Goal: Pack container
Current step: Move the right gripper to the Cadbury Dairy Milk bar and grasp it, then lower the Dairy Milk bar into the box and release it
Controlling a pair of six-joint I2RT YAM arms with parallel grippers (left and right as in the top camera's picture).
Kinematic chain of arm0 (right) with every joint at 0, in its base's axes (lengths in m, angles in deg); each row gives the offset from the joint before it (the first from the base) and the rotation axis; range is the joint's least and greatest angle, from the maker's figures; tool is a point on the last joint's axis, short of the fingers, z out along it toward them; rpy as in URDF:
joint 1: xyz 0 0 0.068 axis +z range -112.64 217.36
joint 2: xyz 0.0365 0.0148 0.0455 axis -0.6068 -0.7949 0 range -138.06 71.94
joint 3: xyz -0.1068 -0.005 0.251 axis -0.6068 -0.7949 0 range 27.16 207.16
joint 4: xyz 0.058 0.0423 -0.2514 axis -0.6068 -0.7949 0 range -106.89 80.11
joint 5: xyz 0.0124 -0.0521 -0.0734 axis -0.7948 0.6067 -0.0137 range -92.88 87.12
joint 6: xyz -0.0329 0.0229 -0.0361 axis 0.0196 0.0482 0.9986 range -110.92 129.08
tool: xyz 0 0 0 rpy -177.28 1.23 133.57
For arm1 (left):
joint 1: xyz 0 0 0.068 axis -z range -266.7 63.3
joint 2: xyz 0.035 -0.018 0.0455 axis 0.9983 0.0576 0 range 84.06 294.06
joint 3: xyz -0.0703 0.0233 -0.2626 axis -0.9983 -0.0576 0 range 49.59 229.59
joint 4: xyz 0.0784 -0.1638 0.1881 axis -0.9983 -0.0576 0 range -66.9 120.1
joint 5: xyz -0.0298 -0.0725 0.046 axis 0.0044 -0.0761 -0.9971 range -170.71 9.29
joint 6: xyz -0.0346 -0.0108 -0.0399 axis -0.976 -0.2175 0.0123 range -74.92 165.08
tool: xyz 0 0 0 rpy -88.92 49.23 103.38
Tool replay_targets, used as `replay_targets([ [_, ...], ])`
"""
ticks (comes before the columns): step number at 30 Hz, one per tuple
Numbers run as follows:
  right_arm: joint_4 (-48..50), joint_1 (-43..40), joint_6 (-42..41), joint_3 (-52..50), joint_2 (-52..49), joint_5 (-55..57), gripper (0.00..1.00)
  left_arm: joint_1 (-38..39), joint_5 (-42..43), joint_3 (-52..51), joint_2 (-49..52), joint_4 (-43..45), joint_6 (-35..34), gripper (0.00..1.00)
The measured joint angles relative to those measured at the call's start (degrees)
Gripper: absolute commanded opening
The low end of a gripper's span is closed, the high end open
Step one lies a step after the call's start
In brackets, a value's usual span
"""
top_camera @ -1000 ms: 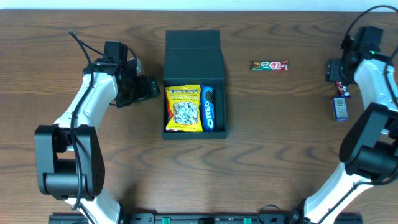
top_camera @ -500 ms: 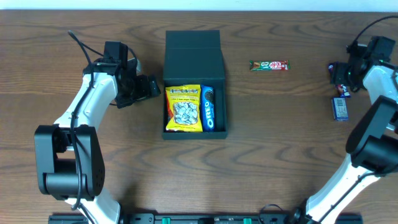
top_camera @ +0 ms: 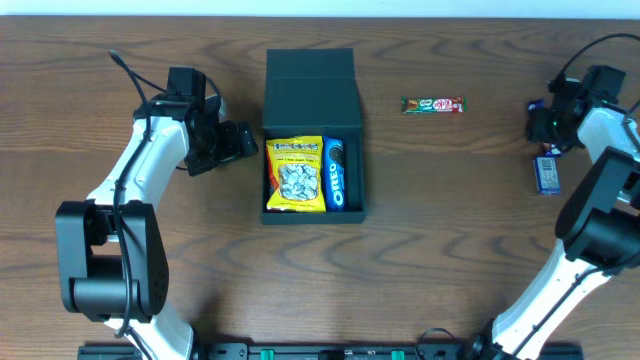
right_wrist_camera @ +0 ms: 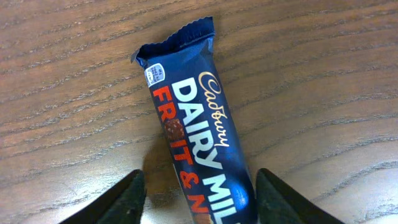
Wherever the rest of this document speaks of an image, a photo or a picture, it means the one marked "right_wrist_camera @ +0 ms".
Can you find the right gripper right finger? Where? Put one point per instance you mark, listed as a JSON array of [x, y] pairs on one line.
[[279, 203]]

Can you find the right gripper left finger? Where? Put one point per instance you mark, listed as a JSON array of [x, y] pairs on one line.
[[122, 203]]

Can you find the Cadbury Dairy Milk bar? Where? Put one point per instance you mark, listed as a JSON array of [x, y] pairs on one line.
[[197, 123]]

